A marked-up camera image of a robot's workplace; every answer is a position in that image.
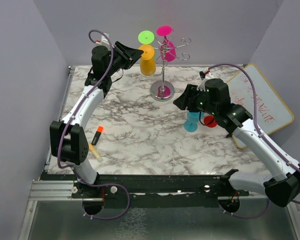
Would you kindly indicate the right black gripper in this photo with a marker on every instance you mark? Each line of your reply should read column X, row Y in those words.
column 187, row 98

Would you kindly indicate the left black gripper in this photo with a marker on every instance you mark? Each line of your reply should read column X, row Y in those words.
column 132, row 54

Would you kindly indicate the orange wine glass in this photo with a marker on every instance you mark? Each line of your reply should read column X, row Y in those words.
column 147, row 61

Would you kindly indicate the green wine glass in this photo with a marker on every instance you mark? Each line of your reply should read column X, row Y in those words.
column 146, row 37

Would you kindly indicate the blue wine glass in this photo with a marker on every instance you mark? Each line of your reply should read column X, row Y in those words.
column 193, row 118

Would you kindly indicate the red wine glass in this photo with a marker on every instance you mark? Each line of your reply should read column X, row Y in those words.
column 209, row 121

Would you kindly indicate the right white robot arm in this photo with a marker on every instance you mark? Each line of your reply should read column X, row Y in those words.
column 283, row 183

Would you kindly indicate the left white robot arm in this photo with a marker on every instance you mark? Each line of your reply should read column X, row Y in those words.
column 68, row 141

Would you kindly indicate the chrome wine glass rack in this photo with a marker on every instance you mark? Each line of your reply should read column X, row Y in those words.
column 163, row 90

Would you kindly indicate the pink wine glass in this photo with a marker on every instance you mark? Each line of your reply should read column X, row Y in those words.
column 167, row 47

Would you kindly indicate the orange capped marker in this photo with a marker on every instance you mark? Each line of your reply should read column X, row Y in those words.
column 97, row 135

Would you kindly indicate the beige tube on table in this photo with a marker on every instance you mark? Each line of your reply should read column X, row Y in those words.
column 95, row 153

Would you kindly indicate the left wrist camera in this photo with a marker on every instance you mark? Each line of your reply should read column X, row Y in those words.
column 103, row 41

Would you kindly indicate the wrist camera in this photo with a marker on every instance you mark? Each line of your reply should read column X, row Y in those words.
column 205, row 75
column 103, row 41

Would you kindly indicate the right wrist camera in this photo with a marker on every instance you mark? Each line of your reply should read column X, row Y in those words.
column 205, row 75

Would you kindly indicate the whiteboard with yellow frame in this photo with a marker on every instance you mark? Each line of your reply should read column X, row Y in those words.
column 272, row 113

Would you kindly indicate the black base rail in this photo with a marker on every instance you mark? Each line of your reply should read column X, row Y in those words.
column 156, row 191

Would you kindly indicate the aluminium frame rail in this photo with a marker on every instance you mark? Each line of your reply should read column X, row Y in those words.
column 71, row 71

